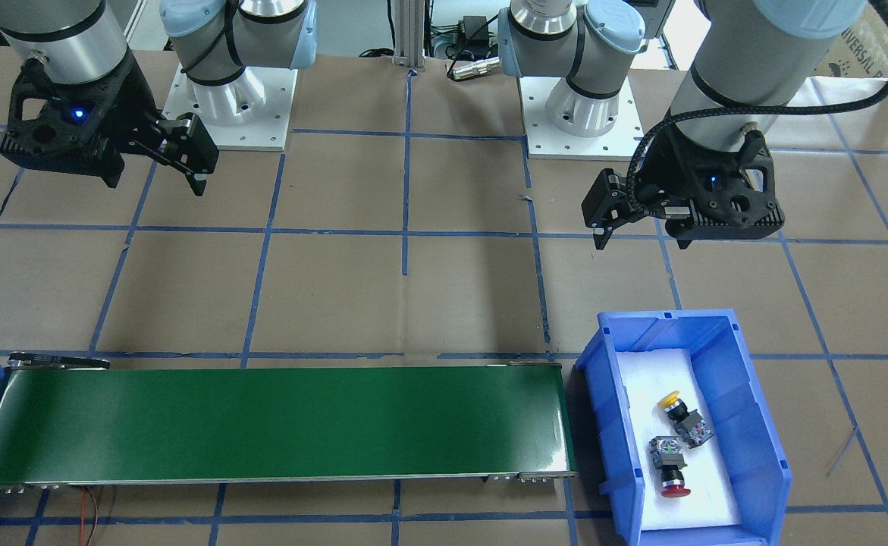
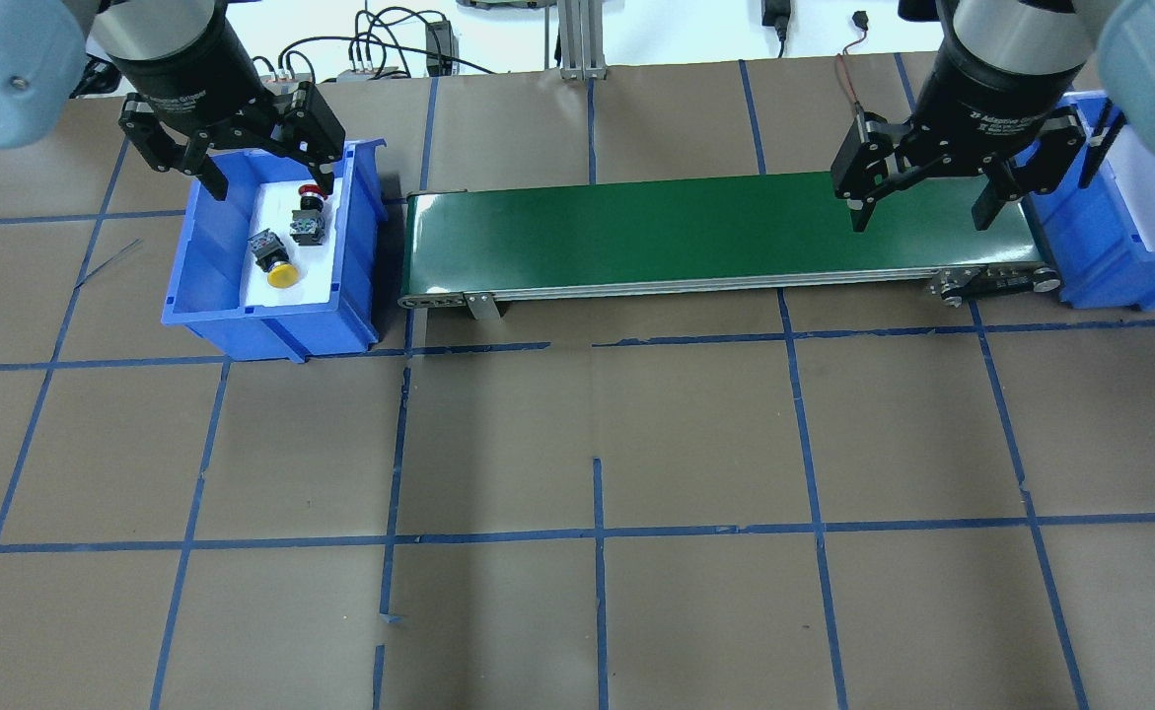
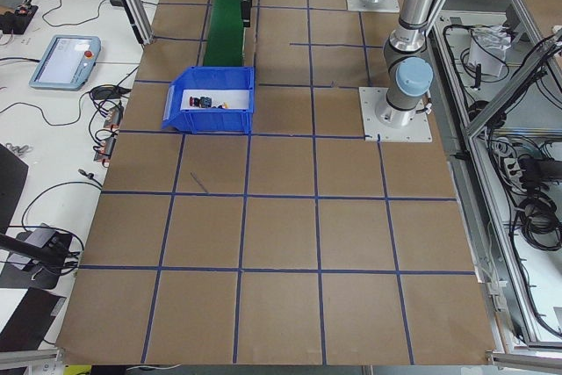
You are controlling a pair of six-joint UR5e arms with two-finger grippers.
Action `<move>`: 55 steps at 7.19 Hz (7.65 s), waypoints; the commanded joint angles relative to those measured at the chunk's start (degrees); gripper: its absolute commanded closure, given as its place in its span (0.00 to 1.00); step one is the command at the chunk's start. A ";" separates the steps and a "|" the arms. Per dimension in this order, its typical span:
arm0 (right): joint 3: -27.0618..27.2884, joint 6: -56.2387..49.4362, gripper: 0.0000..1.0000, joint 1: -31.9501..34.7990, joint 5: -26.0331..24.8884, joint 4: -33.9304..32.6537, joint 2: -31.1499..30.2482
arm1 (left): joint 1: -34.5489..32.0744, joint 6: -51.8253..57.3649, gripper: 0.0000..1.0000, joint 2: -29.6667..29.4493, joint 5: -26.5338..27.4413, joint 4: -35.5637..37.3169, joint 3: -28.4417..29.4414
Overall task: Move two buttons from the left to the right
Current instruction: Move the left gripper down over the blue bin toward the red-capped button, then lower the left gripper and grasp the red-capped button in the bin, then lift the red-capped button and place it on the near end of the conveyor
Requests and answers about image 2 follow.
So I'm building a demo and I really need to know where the yellow mushroom push button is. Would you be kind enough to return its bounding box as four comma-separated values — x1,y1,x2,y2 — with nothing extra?
248,229,301,289

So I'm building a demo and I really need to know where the right blue plastic bin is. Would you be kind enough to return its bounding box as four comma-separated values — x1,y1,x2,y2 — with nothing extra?
1024,127,1155,311

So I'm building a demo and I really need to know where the red mushroom push button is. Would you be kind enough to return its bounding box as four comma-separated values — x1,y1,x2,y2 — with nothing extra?
289,184,329,247

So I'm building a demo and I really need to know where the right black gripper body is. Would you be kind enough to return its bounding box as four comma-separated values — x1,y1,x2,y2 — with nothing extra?
899,44,1081,178

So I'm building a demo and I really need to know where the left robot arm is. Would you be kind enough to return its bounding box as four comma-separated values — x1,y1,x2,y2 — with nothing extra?
0,1,344,199

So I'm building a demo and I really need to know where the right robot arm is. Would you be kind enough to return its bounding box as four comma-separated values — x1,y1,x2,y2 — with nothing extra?
830,1,1155,231

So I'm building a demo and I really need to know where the black power adapter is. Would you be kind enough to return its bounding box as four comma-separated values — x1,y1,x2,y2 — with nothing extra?
425,20,459,77

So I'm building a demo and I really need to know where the white foam pad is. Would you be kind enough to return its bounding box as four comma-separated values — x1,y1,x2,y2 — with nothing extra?
243,180,341,307

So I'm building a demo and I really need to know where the aluminium frame post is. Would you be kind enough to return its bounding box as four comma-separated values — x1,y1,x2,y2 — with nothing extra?
557,0,608,81

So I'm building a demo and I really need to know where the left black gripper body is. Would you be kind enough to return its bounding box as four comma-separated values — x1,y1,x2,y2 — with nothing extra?
109,12,295,149

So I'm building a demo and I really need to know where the green conveyor belt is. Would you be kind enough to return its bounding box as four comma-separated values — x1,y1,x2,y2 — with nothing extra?
398,174,1061,319

